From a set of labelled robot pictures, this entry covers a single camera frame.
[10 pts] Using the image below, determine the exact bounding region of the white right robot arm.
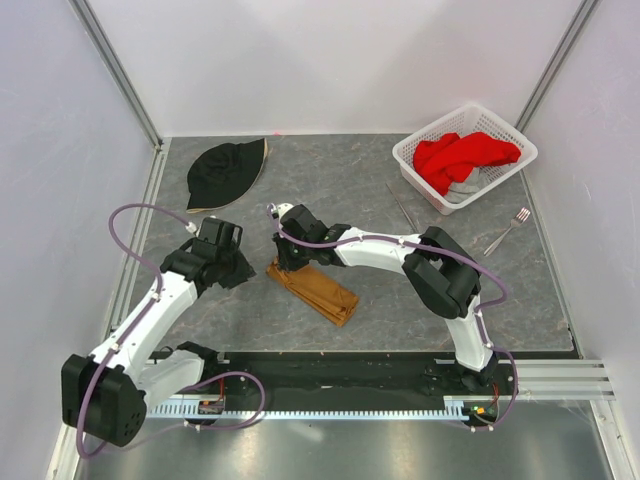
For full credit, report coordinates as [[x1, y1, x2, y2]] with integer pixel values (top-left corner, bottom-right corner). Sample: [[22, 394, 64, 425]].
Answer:
[[267, 203, 496, 394]]

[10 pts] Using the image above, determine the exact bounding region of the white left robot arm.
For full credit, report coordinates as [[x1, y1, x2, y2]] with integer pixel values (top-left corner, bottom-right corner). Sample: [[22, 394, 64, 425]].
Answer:
[[61, 217, 255, 448]]

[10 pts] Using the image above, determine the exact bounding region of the grey cloth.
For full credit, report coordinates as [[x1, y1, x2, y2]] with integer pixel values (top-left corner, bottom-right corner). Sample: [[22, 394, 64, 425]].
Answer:
[[444, 168, 491, 204]]

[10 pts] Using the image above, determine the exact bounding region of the black bucket hat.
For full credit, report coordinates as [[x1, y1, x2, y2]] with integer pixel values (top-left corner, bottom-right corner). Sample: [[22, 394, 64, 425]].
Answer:
[[186, 138, 268, 213]]

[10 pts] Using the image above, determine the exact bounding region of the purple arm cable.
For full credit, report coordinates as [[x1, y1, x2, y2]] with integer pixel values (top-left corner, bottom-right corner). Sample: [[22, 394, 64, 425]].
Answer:
[[77, 202, 266, 460], [267, 202, 521, 434]]

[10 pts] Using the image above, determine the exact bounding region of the orange cloth napkin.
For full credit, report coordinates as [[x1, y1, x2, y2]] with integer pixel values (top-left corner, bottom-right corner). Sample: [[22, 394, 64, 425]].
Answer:
[[266, 258, 359, 327]]

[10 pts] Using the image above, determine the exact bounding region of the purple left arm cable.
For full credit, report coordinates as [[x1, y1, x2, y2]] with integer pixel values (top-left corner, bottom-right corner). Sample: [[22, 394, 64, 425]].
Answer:
[[77, 202, 266, 460]]

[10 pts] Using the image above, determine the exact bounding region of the white plastic basket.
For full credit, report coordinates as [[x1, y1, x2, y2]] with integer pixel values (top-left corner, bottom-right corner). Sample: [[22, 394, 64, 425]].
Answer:
[[392, 104, 538, 215]]

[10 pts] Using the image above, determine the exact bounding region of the red cloth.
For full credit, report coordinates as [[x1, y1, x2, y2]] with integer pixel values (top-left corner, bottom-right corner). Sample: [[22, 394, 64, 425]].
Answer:
[[413, 132, 521, 196]]

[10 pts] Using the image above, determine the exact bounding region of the silver knife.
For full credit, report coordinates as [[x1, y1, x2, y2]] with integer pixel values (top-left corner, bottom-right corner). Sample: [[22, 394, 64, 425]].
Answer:
[[385, 182, 418, 233]]

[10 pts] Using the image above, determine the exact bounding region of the right aluminium frame post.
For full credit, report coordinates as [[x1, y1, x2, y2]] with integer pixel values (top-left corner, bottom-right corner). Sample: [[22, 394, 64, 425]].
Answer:
[[515, 0, 601, 133]]

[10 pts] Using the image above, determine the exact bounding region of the slotted cable duct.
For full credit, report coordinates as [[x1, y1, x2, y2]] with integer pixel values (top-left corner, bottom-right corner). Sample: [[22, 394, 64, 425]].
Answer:
[[146, 396, 496, 421]]

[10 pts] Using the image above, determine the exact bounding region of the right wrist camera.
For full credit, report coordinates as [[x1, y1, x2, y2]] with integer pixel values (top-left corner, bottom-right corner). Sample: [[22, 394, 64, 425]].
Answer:
[[276, 203, 294, 218]]

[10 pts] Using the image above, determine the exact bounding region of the aluminium front rail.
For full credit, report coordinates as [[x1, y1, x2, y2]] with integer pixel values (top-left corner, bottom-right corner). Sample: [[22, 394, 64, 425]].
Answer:
[[516, 359, 615, 401]]

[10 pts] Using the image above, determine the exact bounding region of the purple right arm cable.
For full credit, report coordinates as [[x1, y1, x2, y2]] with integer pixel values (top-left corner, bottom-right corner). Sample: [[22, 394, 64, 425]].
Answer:
[[267, 202, 521, 434]]

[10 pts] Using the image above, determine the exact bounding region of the left aluminium frame post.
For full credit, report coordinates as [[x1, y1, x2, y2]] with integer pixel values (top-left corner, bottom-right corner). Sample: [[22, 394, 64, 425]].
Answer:
[[69, 0, 163, 149]]

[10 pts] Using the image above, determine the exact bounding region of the silver fork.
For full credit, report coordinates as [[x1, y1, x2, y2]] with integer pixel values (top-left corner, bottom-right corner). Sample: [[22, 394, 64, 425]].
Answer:
[[483, 207, 531, 256]]

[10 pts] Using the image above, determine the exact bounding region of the aluminium frame post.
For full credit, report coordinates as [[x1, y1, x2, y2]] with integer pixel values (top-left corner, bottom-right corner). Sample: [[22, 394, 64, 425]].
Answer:
[[69, 0, 163, 149], [515, 0, 601, 133]]

